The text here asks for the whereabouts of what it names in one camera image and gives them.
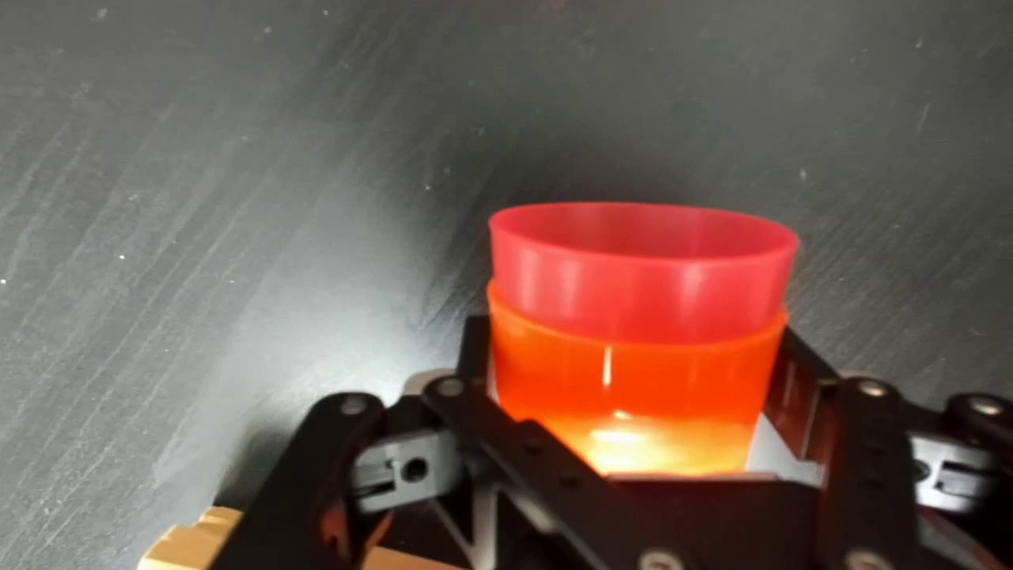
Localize white printed card box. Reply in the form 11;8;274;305
136;505;250;570

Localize red plastic cup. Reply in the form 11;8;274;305
486;201;803;347

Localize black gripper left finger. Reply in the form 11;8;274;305
214;315;610;570

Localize orange plastic cup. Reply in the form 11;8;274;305
486;281;792;480

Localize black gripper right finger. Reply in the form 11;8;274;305
761;327;1013;570

